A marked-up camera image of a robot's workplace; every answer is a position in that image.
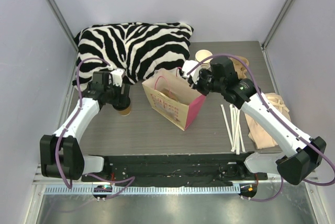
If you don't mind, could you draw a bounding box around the stack of paper cups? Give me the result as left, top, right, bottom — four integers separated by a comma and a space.
195, 49, 212, 69

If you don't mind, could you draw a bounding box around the brown cardboard cup carrier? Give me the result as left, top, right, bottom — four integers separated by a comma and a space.
158, 88, 180, 102

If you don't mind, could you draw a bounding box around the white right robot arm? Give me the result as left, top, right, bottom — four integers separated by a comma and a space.
182, 54, 334, 185

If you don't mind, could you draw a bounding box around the perforated metal rail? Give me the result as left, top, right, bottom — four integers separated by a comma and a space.
44, 184, 240, 195

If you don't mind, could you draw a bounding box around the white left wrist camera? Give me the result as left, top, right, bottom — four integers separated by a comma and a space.
109, 69, 125, 87

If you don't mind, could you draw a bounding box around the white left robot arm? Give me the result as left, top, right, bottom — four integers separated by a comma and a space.
40, 69, 131, 182

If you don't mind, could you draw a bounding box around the zebra print pillow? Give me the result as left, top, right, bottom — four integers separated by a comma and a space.
72, 22, 194, 90

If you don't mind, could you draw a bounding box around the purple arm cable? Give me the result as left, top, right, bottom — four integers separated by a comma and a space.
56, 57, 136, 201
187, 53, 335, 203

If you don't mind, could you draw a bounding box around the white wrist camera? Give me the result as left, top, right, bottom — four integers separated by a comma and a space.
182, 60, 201, 86
109, 69, 125, 87

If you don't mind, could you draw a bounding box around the white wrapped straw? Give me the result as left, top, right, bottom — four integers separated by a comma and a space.
237, 110, 245, 152
234, 107, 240, 155
229, 104, 236, 152
220, 104, 235, 152

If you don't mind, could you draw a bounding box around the pink paper gift bag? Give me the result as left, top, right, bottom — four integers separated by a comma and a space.
142, 67, 206, 131

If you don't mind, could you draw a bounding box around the beige folded cloth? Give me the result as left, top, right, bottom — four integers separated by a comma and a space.
245, 92, 290, 149

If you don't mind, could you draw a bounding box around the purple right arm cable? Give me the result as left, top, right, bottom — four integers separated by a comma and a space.
187, 53, 335, 203

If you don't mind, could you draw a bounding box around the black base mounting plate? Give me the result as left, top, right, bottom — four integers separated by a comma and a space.
97, 153, 268, 187

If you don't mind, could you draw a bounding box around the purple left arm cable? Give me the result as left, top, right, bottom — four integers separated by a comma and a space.
56, 57, 136, 201

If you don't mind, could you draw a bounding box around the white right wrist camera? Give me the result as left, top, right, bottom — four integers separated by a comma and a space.
182, 60, 201, 86

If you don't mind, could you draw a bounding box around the brown paper coffee cup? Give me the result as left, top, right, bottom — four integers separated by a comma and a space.
118, 105, 131, 116

